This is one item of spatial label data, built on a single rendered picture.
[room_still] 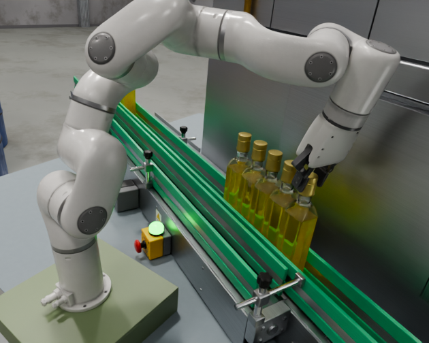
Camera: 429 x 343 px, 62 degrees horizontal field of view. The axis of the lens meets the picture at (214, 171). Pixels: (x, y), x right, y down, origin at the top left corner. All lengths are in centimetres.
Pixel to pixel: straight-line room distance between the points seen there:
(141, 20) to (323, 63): 29
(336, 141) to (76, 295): 64
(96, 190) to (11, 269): 54
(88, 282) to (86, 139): 34
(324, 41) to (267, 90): 53
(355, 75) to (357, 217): 36
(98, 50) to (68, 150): 19
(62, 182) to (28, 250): 50
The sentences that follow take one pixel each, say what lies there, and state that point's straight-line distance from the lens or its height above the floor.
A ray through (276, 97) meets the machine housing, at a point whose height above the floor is 122.
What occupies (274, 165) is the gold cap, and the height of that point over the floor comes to 114.
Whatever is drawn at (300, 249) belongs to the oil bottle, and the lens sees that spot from 83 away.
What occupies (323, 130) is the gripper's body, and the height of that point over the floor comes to 128.
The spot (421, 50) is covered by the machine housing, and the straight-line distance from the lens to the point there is 78.
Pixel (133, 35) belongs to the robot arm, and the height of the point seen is 141.
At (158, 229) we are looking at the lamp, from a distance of 106.
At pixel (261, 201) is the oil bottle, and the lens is 86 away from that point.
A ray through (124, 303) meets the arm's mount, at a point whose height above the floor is 82.
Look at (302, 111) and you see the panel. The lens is 93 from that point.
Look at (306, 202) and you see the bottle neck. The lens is 78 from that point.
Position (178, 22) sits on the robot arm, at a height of 143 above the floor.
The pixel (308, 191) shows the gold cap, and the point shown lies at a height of 113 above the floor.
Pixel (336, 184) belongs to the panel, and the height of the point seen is 110.
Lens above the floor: 149
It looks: 27 degrees down
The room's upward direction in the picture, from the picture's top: 6 degrees clockwise
